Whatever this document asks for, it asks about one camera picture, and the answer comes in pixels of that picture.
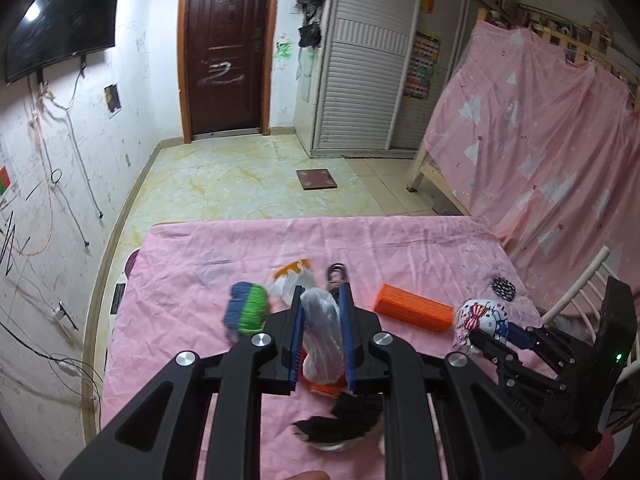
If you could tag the black wall television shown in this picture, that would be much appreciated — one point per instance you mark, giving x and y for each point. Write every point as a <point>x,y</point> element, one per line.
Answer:
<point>54,30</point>

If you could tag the white metal chair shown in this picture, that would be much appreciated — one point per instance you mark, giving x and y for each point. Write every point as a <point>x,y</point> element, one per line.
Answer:
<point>584,298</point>

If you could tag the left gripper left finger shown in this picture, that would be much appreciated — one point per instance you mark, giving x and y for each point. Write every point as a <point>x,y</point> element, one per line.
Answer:
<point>200,411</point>

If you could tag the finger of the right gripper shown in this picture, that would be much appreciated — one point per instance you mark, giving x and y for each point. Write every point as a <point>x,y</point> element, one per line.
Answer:
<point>523,338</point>
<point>488,347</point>

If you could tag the pink tablecloth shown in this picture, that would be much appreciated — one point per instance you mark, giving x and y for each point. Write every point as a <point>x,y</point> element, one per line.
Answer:
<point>180,284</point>

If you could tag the white louvered wardrobe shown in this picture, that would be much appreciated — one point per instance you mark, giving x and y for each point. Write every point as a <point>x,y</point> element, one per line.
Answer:
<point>350,97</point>

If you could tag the clear plastic bag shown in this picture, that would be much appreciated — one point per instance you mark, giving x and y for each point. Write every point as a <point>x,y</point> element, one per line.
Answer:
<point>322,340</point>

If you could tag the black white cloth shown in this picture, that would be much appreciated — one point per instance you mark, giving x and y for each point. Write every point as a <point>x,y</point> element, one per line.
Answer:
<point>351,419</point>

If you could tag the colourful wall poster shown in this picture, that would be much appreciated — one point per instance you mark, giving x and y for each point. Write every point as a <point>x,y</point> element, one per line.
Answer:
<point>422,65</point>

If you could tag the black hanging bag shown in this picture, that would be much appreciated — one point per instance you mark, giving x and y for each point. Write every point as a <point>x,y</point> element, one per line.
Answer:
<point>310,32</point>

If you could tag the orange white wrapper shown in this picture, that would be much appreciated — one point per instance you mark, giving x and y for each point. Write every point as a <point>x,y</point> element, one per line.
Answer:
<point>286,279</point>

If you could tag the hello kitty wrapper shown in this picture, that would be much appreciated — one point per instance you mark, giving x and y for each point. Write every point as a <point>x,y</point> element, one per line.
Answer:
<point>487,315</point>

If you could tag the brown floor scale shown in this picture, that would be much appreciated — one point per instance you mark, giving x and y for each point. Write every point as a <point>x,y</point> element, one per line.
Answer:
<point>316,179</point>

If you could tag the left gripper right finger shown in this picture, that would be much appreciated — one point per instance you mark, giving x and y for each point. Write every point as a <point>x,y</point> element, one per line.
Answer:
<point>443,418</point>

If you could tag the wooden bed frame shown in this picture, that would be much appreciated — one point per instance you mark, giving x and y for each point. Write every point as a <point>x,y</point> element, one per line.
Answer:
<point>424,168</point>

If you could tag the pink bed curtain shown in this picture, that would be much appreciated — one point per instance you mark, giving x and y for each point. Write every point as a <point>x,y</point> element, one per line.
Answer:
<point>546,153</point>

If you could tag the dark red wooden door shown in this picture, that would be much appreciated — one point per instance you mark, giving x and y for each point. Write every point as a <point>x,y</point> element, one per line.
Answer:
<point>225,50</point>

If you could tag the long orange box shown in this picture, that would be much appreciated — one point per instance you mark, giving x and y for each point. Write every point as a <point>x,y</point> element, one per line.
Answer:
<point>413,309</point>

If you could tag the black hair clip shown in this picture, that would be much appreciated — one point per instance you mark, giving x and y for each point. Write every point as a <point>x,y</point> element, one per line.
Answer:
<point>336,274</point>

